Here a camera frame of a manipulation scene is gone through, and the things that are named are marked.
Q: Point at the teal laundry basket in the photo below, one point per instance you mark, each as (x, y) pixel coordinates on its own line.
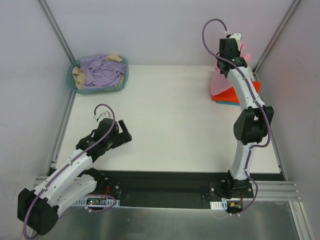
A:
(72, 85)

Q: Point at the right aluminium frame post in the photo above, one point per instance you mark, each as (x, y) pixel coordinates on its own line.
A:
(277, 33)

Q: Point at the left white cable duct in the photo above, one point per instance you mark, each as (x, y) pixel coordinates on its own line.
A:
(88, 201)

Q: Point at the aluminium frame post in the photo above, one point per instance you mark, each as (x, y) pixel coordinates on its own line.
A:
(56, 29)
(277, 33)

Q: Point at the white cable duct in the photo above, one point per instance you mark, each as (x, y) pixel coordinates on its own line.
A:
(219, 205)
(88, 201)

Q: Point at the orange folded t shirt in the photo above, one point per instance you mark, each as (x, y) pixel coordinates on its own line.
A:
(228, 96)

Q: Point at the purple t shirt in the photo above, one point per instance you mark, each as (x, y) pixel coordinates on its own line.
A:
(102, 73)

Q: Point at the beige t shirt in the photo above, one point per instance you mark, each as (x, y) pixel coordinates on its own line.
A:
(80, 77)

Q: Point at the left aluminium frame post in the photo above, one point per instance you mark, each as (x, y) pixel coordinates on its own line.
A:
(56, 29)

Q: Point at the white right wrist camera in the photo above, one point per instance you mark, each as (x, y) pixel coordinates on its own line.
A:
(238, 39)

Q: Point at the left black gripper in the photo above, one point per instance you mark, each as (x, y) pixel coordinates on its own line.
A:
(123, 135)

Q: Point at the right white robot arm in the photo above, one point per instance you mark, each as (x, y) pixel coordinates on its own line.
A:
(254, 121)

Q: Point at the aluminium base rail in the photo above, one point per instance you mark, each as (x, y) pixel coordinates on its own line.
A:
(266, 186)

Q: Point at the pink t shirt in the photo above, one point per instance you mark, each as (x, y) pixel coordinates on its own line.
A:
(219, 82)

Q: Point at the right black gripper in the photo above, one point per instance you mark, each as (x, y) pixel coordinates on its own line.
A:
(229, 44)

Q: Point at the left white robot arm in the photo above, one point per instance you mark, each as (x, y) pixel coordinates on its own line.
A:
(40, 208)

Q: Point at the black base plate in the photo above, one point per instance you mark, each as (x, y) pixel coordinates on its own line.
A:
(178, 190)

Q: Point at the right white cable duct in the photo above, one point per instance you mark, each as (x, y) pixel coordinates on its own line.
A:
(219, 205)

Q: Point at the teal folded t shirt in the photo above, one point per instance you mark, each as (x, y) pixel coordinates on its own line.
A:
(228, 103)

